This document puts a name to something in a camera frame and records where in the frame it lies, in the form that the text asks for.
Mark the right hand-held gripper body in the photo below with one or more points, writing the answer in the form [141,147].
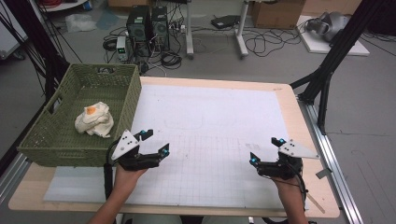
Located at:
[281,169]

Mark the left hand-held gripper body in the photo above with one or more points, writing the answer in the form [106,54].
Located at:
[137,161]

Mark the cream egg-print cloth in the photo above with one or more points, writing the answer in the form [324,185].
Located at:
[95,121]

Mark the green woven basket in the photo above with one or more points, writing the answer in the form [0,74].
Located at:
[59,137]

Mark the person's right hand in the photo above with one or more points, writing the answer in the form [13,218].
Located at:
[289,186]

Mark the person's left hand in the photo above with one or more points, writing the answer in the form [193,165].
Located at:
[126,179]

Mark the grey tape piece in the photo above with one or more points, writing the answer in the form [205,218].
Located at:
[323,173]

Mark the thin wooden stick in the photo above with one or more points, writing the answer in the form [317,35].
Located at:
[315,201]

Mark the white grid mat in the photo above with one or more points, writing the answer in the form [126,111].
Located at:
[211,124]

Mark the small grey power supply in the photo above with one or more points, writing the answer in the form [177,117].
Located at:
[121,48]

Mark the white floor board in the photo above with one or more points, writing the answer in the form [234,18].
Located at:
[314,43]

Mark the large black computer tower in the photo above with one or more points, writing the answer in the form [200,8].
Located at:
[138,29]

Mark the slim black computer tower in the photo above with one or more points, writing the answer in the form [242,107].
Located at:
[160,28]

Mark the white power strip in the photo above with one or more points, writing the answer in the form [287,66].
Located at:
[176,28]

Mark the white stand leg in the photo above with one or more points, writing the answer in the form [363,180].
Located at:
[241,34]
[189,31]

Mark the brown cardboard box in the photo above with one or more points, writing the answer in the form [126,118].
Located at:
[277,14]

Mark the clear plastic bag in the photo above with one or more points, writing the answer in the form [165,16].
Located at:
[80,22]

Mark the grey robot head shell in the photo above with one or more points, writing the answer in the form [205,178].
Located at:
[333,25]

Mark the flat black device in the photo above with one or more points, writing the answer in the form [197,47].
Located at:
[225,21]

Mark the aluminium rail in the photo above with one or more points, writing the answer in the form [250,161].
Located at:
[12,177]
[334,168]

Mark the black metal frame strut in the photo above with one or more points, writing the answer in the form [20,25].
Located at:
[34,37]
[339,46]

